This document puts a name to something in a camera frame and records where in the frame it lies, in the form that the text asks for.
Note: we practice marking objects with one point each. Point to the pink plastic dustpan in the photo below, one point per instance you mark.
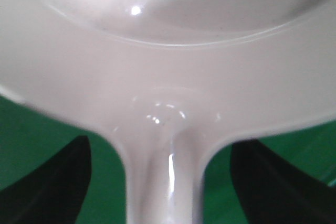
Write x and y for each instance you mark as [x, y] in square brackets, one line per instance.
[168, 83]

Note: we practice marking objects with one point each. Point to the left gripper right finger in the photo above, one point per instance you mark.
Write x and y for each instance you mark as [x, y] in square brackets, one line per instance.
[271, 190]

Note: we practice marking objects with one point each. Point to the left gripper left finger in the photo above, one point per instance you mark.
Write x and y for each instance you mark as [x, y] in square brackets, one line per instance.
[54, 192]

